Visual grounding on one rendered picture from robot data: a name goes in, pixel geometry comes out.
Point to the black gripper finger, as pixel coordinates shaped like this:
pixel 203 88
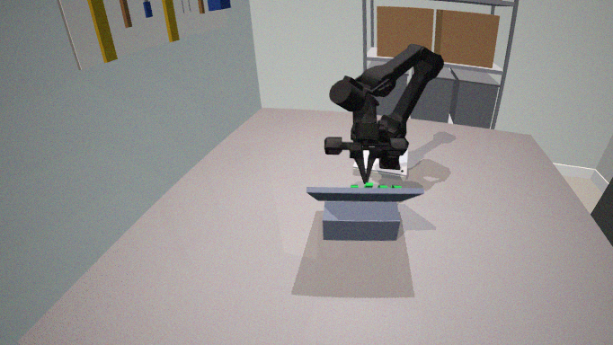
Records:
pixel 373 154
pixel 358 156

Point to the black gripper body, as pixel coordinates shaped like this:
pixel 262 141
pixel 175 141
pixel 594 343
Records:
pixel 394 146

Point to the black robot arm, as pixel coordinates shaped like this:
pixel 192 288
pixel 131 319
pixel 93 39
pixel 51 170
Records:
pixel 355 95

